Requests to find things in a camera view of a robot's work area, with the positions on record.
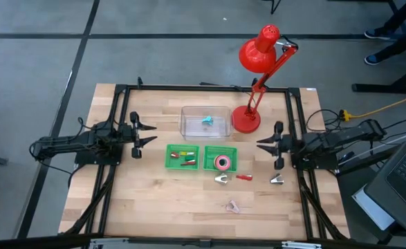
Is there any right arm's gripper body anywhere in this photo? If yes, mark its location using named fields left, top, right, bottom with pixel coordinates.
left=273, top=120, right=303, bottom=171

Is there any left arm's gripper body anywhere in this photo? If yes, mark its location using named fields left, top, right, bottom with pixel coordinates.
left=118, top=111, right=145, bottom=160

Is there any pink tape roll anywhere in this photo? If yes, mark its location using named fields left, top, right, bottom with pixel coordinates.
left=213, top=154, right=232, bottom=172

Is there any pink staple remover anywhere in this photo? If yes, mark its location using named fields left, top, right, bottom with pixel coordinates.
left=225, top=199, right=241, bottom=214

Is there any green plastic basket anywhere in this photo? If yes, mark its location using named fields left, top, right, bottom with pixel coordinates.
left=202, top=145, right=239, bottom=174
left=164, top=144, right=201, bottom=172

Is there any clear plastic container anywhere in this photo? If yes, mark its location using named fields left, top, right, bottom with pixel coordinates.
left=178, top=105, right=234, bottom=141

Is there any red desk lamp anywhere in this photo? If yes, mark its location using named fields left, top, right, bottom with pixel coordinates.
left=232, top=24, right=299, bottom=135

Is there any white cardboard box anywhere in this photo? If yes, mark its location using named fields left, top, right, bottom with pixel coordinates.
left=351, top=183, right=396, bottom=232

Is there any black desk base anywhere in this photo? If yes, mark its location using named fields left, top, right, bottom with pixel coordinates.
left=351, top=64, right=406, bottom=95

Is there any black laptop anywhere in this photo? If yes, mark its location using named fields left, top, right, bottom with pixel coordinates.
left=363, top=136, right=406, bottom=243

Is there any person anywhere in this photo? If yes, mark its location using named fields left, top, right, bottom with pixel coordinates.
left=363, top=0, right=406, bottom=66

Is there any black tripod leg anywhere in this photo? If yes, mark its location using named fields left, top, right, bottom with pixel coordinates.
left=260, top=0, right=283, bottom=15

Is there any black crossbar with metal brackets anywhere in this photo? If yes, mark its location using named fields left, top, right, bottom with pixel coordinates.
left=0, top=232, right=406, bottom=249

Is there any yellow extension cable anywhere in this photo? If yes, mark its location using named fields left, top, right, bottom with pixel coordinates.
left=338, top=89, right=406, bottom=122

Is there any black aluminium table frame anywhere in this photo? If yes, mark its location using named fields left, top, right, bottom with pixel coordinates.
left=59, top=76, right=351, bottom=241

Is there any black cable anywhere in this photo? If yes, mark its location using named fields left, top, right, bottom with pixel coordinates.
left=33, top=151, right=82, bottom=190

